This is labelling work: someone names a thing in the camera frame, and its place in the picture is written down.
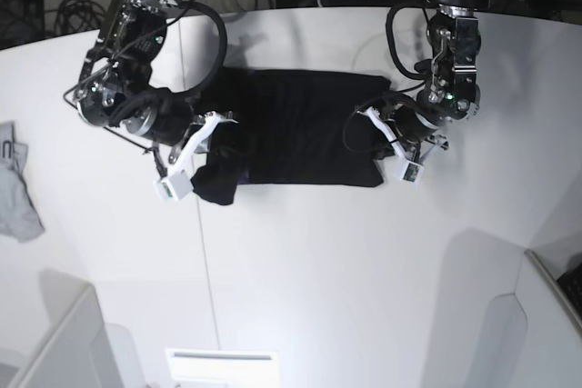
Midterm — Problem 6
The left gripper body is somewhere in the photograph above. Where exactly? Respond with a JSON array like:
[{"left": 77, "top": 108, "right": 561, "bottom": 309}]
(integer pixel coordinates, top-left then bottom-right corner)
[{"left": 386, "top": 104, "right": 447, "bottom": 147}]

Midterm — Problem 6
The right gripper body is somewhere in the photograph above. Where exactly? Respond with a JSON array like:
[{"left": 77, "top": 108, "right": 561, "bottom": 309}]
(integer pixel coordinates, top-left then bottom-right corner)
[{"left": 122, "top": 95, "right": 194, "bottom": 146}]

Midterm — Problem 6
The black T-shirt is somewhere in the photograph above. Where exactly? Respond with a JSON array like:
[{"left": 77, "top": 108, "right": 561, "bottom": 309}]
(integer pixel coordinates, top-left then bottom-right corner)
[{"left": 191, "top": 67, "right": 391, "bottom": 205}]

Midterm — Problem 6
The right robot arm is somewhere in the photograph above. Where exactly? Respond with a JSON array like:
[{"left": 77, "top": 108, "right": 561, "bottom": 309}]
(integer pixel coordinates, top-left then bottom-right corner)
[{"left": 64, "top": 0, "right": 227, "bottom": 164}]

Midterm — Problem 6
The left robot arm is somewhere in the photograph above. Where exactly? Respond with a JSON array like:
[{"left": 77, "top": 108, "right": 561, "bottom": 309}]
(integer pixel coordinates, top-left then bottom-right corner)
[{"left": 369, "top": 0, "right": 490, "bottom": 162}]

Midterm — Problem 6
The grey folded cloth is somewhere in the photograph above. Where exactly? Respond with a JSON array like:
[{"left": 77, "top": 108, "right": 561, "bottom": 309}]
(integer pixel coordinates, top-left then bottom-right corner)
[{"left": 1, "top": 121, "right": 45, "bottom": 243}]

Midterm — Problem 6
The white tray front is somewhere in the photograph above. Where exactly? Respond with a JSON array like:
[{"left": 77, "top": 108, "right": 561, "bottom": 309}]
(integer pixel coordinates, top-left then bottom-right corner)
[{"left": 166, "top": 348, "right": 280, "bottom": 387}]

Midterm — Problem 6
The white bin right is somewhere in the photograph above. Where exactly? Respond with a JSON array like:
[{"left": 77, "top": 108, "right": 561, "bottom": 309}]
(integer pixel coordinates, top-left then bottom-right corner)
[{"left": 474, "top": 251, "right": 581, "bottom": 387}]

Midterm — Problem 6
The white bin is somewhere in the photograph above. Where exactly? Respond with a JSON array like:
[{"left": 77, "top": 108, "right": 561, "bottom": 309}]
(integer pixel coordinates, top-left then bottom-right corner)
[
  {"left": 1, "top": 284, "right": 124, "bottom": 388},
  {"left": 474, "top": 251, "right": 581, "bottom": 387}
]

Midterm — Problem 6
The white bin left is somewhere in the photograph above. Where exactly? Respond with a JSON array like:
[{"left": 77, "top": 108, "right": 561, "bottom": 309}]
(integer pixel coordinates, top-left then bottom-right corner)
[{"left": 1, "top": 284, "right": 124, "bottom": 388}]

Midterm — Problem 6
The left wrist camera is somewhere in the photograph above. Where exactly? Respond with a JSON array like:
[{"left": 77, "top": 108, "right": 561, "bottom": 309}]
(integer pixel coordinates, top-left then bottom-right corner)
[{"left": 393, "top": 159, "right": 425, "bottom": 184}]

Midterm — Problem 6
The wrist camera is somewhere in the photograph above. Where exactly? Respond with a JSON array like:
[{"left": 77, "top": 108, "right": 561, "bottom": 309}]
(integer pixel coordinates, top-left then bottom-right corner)
[
  {"left": 154, "top": 171, "right": 194, "bottom": 201},
  {"left": 393, "top": 159, "right": 425, "bottom": 184}
]

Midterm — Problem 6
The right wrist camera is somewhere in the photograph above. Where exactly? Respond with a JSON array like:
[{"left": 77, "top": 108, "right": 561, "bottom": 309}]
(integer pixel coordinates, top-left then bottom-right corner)
[{"left": 154, "top": 171, "right": 194, "bottom": 201}]

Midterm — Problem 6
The coiled black cable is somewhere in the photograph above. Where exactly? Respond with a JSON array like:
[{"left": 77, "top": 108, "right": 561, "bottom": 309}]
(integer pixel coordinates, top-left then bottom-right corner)
[{"left": 53, "top": 0, "right": 114, "bottom": 37}]

